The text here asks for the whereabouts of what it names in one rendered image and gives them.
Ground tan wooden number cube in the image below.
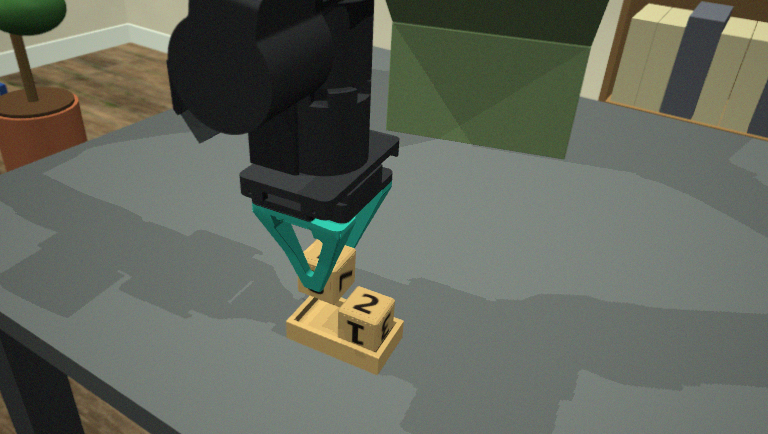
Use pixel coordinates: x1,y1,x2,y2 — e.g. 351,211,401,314
298,239,356,305
338,286,395,353

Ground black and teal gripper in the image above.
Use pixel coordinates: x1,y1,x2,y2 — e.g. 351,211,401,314
239,80,399,292

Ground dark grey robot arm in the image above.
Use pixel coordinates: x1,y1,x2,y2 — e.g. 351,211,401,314
166,0,374,175

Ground tan wooden tray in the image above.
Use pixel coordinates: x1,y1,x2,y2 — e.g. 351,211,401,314
286,296,404,375

